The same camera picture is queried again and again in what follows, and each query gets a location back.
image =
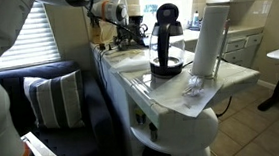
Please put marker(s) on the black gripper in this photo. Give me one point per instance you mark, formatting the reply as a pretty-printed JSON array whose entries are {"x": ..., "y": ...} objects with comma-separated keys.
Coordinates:
[{"x": 124, "y": 30}]

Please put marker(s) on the black coffee maker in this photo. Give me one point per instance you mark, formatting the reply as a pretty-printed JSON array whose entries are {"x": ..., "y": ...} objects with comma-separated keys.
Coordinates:
[{"x": 139, "y": 28}]

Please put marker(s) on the glass and black electric kettle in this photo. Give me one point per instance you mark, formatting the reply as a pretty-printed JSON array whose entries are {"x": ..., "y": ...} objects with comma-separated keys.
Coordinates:
[{"x": 167, "y": 65}]

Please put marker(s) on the white paper sheet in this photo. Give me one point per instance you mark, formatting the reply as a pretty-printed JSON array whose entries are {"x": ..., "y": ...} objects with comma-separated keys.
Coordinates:
[{"x": 174, "y": 95}]

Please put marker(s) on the yellow shelf item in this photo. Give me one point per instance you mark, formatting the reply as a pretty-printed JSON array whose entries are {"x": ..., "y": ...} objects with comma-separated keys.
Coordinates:
[{"x": 140, "y": 116}]

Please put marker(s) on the blue bottle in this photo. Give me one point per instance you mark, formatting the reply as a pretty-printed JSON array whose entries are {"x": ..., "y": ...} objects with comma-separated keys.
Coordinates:
[{"x": 195, "y": 20}]

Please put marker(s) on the clear crumpled plastic wrap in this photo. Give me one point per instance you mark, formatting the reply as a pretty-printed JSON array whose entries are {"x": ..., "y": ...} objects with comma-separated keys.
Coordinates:
[{"x": 193, "y": 85}]

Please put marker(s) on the white window blinds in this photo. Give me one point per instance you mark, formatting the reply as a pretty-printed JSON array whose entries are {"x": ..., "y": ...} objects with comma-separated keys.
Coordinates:
[{"x": 39, "y": 39}]

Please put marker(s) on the white paper towel roll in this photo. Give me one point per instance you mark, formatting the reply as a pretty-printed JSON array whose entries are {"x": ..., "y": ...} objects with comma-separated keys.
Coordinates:
[{"x": 210, "y": 39}]

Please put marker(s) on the striped grey white pillow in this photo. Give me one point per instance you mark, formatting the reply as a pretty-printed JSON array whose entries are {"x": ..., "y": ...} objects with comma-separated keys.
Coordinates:
[{"x": 54, "y": 101}]

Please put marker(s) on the navy blue sofa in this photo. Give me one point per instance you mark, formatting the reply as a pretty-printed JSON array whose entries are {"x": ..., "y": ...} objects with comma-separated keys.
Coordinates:
[{"x": 93, "y": 131}]

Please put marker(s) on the small dark bottle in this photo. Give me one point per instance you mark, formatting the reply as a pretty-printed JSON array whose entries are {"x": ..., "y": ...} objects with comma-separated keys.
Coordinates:
[{"x": 153, "y": 132}]

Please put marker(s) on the metal paper towel holder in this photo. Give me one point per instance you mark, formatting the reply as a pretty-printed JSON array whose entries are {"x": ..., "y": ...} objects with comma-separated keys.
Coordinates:
[{"x": 221, "y": 49}]

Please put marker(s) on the white tiled counter with shelves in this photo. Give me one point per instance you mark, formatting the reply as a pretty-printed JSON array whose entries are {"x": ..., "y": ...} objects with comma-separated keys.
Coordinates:
[{"x": 184, "y": 131}]

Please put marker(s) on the white kitchen drawer cabinet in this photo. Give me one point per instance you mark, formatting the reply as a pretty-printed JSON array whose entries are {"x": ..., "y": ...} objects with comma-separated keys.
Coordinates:
[{"x": 240, "y": 45}]

